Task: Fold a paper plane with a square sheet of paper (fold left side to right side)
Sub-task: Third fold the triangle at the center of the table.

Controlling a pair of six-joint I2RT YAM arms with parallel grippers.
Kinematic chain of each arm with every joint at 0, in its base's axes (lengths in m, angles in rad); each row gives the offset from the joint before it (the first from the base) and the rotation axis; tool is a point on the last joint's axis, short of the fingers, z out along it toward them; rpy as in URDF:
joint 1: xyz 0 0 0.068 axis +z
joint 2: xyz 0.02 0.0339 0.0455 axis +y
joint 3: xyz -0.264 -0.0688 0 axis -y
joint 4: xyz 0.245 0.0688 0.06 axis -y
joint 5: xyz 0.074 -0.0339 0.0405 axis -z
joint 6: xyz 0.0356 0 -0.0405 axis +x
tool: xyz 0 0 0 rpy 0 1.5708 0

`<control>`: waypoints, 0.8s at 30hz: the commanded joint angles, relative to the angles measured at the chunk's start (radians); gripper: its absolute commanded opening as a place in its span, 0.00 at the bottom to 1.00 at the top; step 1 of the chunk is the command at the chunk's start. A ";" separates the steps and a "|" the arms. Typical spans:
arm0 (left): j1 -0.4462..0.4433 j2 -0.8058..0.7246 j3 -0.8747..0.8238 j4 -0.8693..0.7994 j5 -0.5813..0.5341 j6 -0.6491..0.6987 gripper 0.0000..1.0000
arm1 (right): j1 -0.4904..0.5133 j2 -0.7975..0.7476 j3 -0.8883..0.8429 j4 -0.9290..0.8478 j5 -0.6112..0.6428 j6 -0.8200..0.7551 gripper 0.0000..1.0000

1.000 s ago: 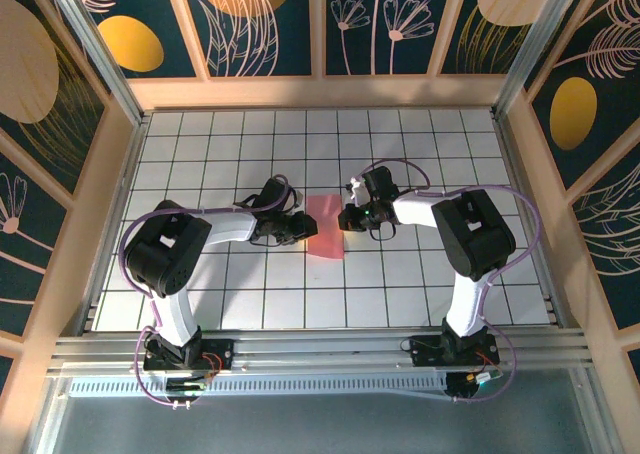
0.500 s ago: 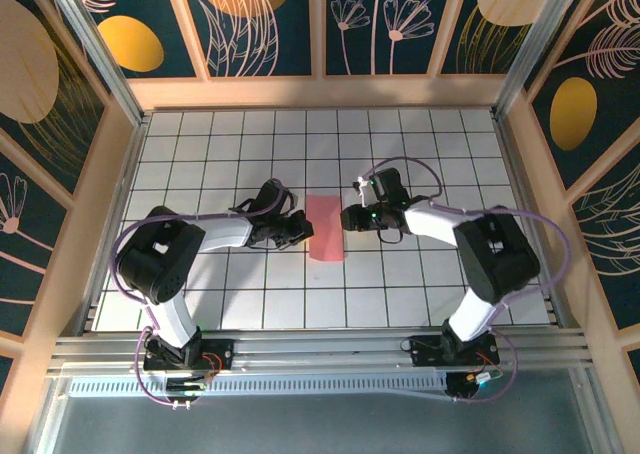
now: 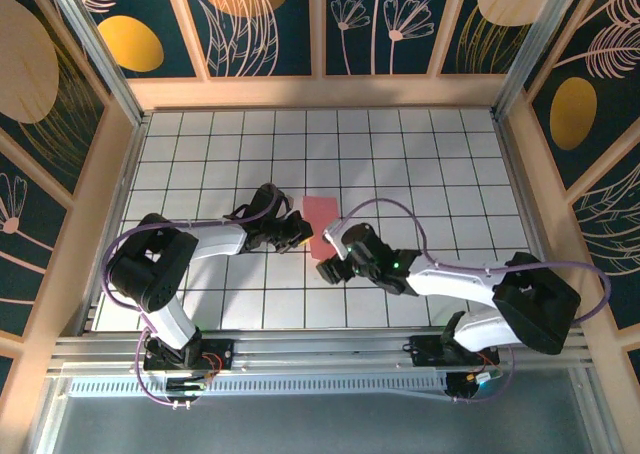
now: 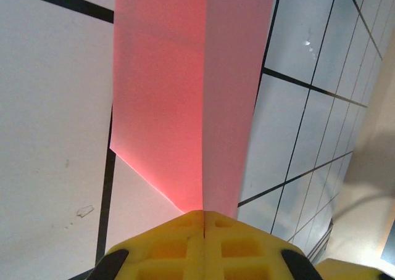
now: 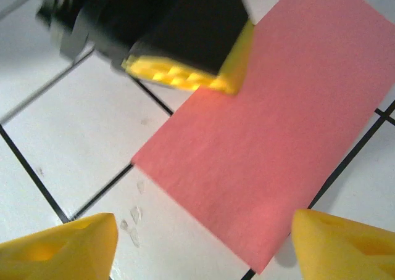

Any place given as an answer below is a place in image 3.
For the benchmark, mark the pink square paper sheet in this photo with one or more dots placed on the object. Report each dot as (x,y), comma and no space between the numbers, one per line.
(320,214)

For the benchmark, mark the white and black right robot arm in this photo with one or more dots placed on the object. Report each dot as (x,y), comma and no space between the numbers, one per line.
(450,284)

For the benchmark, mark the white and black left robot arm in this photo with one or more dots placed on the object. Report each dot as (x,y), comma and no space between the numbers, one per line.
(215,241)

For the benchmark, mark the cream circle yellow lines panel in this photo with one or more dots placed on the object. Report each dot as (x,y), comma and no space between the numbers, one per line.
(480,49)

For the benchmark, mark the orange oval white fern panel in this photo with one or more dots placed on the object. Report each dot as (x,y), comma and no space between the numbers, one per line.
(572,114)

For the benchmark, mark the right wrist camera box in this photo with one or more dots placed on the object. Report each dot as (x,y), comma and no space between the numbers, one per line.
(336,241)

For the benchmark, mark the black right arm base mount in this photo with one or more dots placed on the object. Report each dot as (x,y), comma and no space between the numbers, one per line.
(425,354)

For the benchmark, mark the aluminium frame cross rail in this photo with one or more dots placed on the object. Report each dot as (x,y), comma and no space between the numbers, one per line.
(320,354)

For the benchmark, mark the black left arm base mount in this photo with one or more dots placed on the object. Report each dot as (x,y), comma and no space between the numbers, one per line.
(220,351)

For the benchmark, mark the aluminium side rail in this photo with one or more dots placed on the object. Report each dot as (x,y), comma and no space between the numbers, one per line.
(518,174)
(131,164)

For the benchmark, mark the orange circle leaves wall panel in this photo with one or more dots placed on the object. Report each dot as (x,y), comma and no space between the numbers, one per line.
(295,34)

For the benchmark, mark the white flowers wall panel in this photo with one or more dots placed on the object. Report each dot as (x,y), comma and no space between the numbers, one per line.
(360,49)

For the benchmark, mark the orange oval feather wall panel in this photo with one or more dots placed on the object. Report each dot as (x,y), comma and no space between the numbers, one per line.
(130,44)

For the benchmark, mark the aluminium corner post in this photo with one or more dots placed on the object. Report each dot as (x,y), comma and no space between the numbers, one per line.
(107,59)
(530,49)

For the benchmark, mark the white leaves wall panel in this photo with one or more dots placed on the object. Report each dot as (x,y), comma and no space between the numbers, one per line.
(610,234)

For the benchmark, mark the single white flower wall panel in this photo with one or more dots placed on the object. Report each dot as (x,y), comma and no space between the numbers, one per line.
(30,234)

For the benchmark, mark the aluminium frame post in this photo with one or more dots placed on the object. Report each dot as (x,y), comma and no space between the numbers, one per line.
(597,414)
(47,424)

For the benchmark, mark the small dark wall panel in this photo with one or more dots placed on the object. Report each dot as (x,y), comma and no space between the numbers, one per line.
(634,369)
(5,374)

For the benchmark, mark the large cream circle wall panel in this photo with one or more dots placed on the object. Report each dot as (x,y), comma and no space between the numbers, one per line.
(30,74)

